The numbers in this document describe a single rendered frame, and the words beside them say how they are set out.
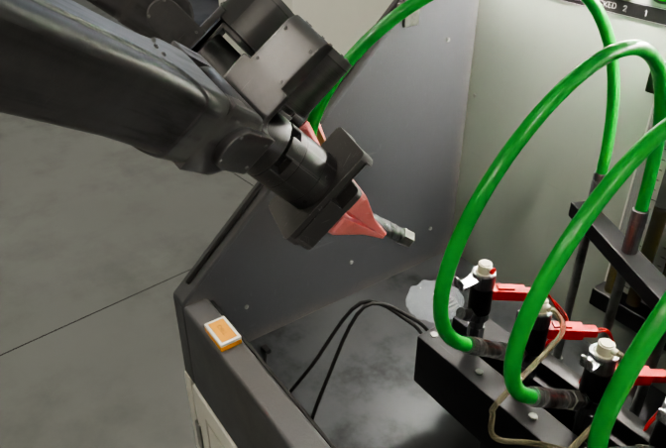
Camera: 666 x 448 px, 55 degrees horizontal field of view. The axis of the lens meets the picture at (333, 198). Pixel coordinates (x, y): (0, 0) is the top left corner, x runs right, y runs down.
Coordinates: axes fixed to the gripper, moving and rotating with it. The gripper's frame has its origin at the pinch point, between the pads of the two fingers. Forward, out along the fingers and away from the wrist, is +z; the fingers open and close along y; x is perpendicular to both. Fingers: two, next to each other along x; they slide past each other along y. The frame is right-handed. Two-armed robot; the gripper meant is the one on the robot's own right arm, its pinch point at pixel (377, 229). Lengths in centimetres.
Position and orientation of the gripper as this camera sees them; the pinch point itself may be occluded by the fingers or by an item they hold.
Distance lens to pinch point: 62.4
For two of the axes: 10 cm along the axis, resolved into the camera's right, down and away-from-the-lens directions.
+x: -3.3, -4.7, 8.2
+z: 6.6, 5.0, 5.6
